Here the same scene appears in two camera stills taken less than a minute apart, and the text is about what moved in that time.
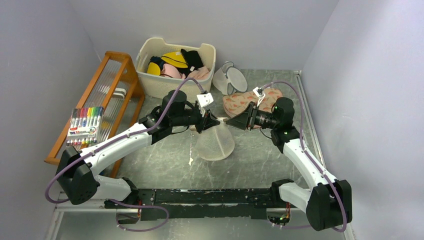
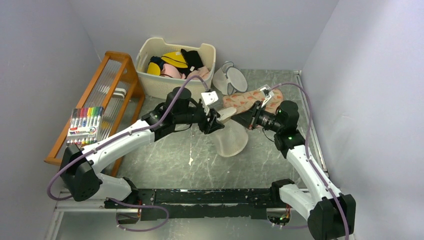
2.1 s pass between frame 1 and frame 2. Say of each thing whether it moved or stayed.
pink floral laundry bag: stayed
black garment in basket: stayed
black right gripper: stayed
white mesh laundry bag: moved
